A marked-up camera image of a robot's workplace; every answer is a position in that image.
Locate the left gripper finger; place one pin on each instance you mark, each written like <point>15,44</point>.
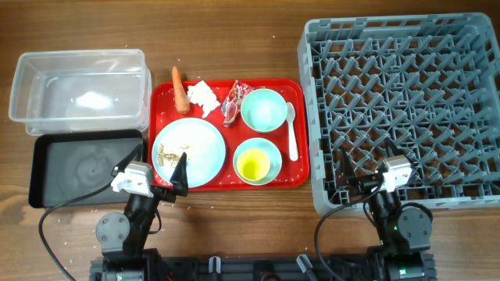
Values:
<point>179,178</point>
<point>135,155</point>

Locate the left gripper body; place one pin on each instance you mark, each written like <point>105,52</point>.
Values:
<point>164,193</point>

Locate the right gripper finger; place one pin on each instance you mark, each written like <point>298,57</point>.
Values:
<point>392,150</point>
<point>347,175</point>

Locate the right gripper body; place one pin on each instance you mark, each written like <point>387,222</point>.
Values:
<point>367,183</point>

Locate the light blue small bowl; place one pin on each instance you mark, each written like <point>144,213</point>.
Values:
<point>271,150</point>

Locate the yellow cup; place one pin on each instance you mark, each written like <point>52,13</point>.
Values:
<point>253,164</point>

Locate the white plastic spoon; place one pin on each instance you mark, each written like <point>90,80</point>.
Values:
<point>292,143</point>

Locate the mint green bowl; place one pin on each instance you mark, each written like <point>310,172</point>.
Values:
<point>264,110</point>

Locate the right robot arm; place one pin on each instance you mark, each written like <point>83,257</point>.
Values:
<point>404,230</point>

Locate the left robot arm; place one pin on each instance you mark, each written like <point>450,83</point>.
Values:
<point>123,235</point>

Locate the grey dishwasher rack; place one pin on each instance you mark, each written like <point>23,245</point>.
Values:
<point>429,83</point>

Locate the light blue plate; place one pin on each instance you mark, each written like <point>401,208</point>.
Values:
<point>205,157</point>

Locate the black tray bin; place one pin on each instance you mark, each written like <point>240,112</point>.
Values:
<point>69,165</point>

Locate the orange carrot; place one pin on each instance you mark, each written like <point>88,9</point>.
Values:
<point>182,104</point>

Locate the red serving tray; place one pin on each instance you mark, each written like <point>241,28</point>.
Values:
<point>292,173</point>

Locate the crumpled white tissue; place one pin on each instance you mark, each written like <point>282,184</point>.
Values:
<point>201,94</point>

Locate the red snack wrapper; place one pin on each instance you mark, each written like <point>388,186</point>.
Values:
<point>232,103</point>

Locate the clear plastic bin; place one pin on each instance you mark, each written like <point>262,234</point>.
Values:
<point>81,90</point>

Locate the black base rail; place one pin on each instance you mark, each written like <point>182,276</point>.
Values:
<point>347,266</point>

